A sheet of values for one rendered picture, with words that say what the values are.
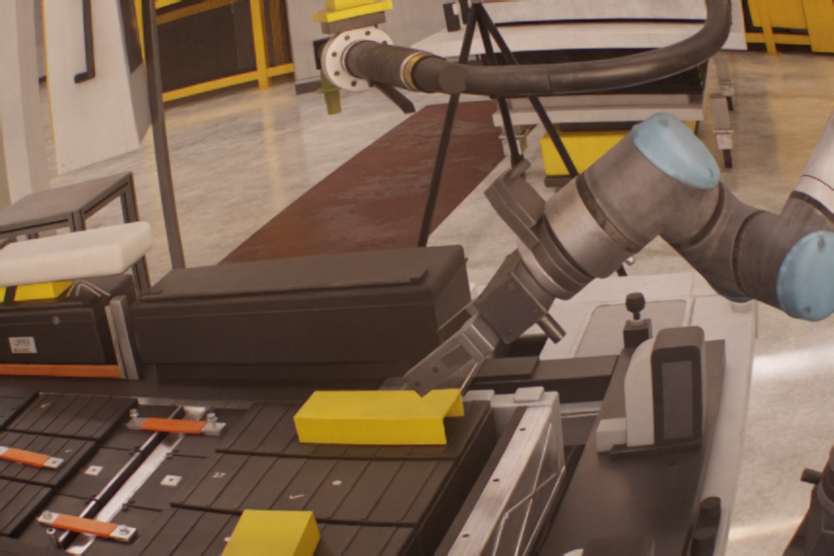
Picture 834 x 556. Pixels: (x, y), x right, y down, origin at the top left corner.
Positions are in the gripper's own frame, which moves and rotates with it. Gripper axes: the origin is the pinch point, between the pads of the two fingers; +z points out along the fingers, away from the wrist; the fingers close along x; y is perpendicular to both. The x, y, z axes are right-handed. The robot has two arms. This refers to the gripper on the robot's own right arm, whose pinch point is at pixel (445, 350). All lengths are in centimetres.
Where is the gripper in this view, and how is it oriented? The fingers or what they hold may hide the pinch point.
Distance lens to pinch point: 126.6
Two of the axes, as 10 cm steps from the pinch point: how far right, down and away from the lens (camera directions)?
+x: 2.7, -3.4, 9.0
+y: 6.7, 7.4, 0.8
